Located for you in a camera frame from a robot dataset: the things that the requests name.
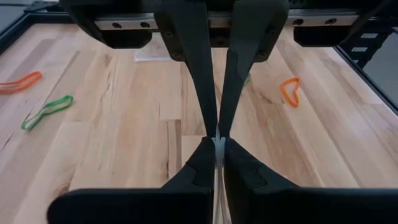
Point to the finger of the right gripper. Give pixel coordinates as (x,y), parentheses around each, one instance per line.
(192,77)
(239,77)

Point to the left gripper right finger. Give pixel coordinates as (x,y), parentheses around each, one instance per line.
(295,205)

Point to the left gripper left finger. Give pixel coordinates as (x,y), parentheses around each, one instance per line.
(140,205)

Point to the orange rubber band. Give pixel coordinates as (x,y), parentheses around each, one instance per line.
(287,97)
(21,82)

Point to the green rubber band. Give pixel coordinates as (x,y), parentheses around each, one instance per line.
(68,100)
(247,79)

